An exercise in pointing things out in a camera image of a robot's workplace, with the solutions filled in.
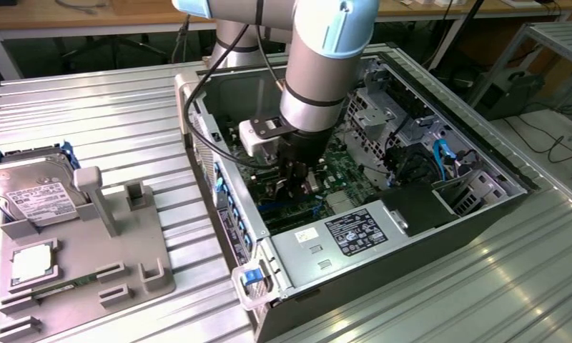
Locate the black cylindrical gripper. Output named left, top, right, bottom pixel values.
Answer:
left=276, top=129, right=333, bottom=170

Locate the GPU card with metal bracket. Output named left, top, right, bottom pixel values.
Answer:
left=254, top=170, right=321, bottom=209

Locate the green motherboard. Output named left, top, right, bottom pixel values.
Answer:
left=228, top=114, right=392, bottom=237

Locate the silver perforated disk bay cage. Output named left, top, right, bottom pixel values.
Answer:
left=345, top=85, right=440, bottom=179

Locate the silver chipset heatsink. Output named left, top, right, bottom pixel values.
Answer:
left=323, top=191, right=357, bottom=212

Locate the blue expansion slot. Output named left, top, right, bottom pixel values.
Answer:
left=256, top=199, right=289, bottom=212

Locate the black plastic shroud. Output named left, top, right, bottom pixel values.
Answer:
left=380, top=184, right=461, bottom=237

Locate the silver power supply unit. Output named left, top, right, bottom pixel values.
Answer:
left=269, top=199, right=411, bottom=290

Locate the black floor device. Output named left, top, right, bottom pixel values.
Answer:
left=480, top=69, right=548, bottom=121

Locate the open black PC case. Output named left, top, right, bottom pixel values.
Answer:
left=173, top=41, right=543, bottom=342

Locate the blue disk caddy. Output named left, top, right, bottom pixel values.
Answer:
left=58, top=140, right=84, bottom=172

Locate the black tripod stand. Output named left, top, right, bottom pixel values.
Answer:
left=58, top=34, right=170, bottom=68

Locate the grey parts rack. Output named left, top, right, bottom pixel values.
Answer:
left=0, top=166, right=177, bottom=342

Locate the silver hard disk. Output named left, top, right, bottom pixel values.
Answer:
left=0, top=153, right=89, bottom=229

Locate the wooden desk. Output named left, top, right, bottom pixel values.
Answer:
left=0, top=0, right=572, bottom=36

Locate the loose green RAM stick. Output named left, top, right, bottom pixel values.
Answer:
left=30, top=273, right=101, bottom=297

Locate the CPU with silver lid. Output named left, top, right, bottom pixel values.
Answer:
left=12, top=246, right=57, bottom=280

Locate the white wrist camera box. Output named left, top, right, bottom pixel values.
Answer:
left=237, top=116, right=288, bottom=159

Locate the black camera cable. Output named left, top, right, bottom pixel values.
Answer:
left=182, top=14, right=289, bottom=169

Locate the blue SATA wire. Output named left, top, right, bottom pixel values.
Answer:
left=429, top=137, right=453, bottom=184

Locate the metal slatted frame table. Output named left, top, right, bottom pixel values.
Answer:
left=467, top=19, right=572, bottom=108

